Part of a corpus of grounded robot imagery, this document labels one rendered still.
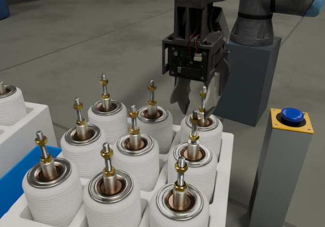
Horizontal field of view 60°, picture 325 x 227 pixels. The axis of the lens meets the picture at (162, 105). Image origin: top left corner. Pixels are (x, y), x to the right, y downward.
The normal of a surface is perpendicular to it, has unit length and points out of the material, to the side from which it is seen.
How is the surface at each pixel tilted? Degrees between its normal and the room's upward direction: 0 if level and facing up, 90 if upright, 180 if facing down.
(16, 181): 88
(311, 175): 0
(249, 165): 0
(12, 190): 88
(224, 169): 0
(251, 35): 72
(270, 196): 90
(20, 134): 90
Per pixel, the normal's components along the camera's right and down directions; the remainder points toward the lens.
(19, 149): 0.96, 0.14
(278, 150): -0.26, 0.48
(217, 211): 0.00, -0.86
